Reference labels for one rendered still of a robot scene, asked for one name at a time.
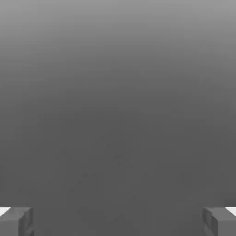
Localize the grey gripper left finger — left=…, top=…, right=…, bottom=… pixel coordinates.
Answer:
left=0, top=206, right=35, bottom=236

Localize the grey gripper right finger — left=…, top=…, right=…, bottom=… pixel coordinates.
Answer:
left=201, top=206, right=236, bottom=236

